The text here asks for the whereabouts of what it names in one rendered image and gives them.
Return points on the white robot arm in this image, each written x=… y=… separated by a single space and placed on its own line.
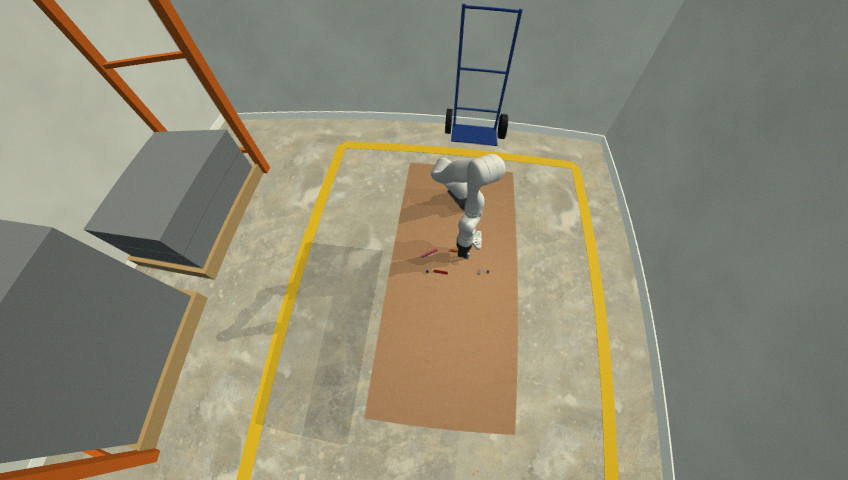
x=473 y=173

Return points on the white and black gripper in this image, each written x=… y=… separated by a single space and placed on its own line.
x=464 y=246

